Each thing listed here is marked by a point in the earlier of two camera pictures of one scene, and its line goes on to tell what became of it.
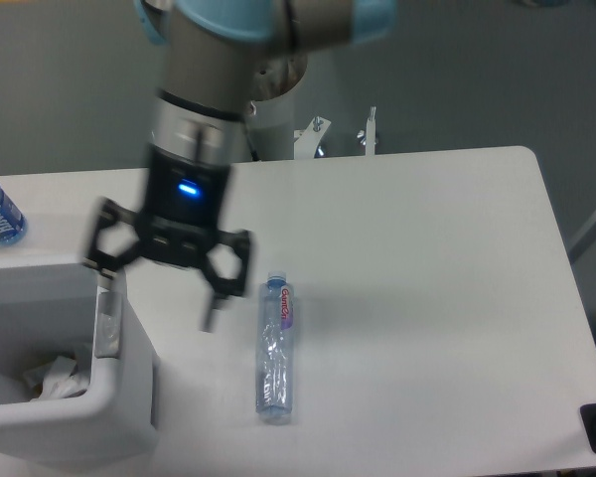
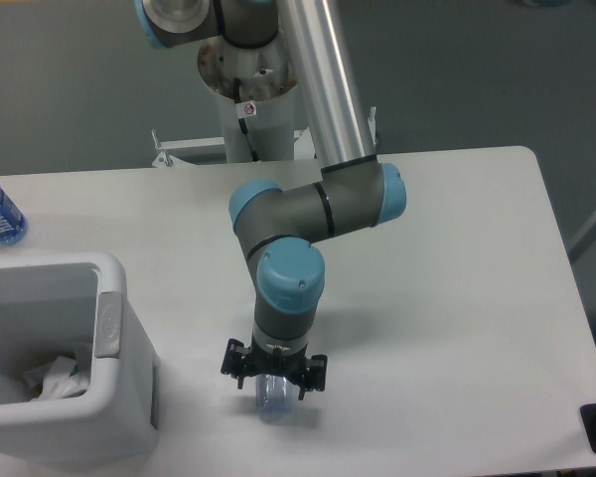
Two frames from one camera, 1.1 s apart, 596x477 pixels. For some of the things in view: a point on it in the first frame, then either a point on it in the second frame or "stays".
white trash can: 30,312 stays
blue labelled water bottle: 2,223 stays
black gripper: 182,211 to 260,363
